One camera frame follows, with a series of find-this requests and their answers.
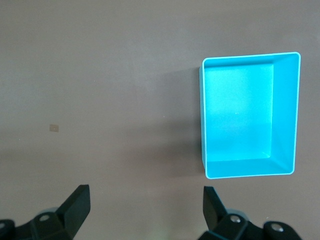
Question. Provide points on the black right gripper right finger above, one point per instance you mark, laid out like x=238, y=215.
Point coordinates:
x=212, y=207

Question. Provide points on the blue plastic storage bin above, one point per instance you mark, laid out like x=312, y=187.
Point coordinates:
x=237, y=112

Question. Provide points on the small tan tape patch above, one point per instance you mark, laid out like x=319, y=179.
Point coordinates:
x=54, y=128

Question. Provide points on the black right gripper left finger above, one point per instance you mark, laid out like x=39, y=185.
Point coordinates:
x=75, y=207

